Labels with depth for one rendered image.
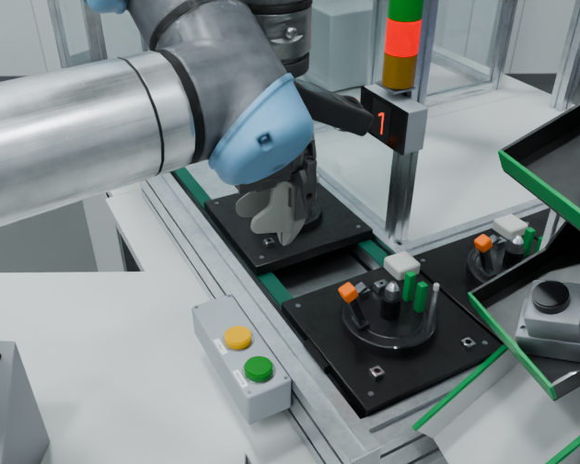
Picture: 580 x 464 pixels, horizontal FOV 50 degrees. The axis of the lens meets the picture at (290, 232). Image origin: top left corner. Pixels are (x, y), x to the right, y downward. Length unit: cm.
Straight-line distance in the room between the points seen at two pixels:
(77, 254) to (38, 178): 250
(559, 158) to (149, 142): 35
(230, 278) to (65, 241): 196
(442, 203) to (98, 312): 79
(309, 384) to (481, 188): 82
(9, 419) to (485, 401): 58
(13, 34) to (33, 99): 432
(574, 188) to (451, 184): 101
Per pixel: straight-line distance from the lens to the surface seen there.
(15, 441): 89
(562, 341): 59
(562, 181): 55
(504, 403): 76
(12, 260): 292
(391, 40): 95
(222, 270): 106
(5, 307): 125
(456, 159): 166
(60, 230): 304
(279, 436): 94
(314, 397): 86
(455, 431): 78
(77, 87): 36
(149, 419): 99
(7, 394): 86
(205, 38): 41
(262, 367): 88
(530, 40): 465
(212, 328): 96
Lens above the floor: 161
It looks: 35 degrees down
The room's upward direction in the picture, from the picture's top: straight up
